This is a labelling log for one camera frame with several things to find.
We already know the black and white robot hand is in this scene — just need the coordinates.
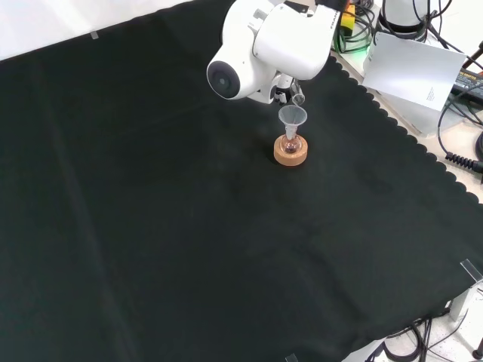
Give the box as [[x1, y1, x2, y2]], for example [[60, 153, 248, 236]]
[[269, 72, 294, 106]]

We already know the clear glass graduated cylinder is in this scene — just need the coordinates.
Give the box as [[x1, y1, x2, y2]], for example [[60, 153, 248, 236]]
[[289, 79, 306, 107]]

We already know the clear glass round-bottom flask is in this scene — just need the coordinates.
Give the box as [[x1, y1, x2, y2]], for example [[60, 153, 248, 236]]
[[282, 132, 303, 155]]

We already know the clear plastic funnel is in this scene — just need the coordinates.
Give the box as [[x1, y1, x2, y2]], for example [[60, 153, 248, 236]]
[[278, 106, 309, 140]]

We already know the white box with barcode label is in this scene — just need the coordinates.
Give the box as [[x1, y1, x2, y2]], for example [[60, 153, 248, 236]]
[[362, 32, 379, 77]]

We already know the yellow stop button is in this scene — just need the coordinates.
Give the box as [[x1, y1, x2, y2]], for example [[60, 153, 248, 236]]
[[340, 4, 356, 32]]

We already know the black bench cloth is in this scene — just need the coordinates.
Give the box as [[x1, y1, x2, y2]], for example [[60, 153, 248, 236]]
[[0, 0, 483, 362]]

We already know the black box with yellow print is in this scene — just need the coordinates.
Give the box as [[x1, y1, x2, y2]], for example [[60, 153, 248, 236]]
[[451, 69, 483, 96]]

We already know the round cork ring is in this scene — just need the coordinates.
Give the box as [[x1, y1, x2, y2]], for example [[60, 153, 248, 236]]
[[273, 134, 309, 167]]

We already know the black coiled cable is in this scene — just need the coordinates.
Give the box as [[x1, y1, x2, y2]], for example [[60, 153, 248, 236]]
[[436, 92, 483, 175]]

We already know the black cable bundle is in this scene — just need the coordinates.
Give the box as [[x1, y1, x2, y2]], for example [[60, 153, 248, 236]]
[[364, 316, 483, 362]]

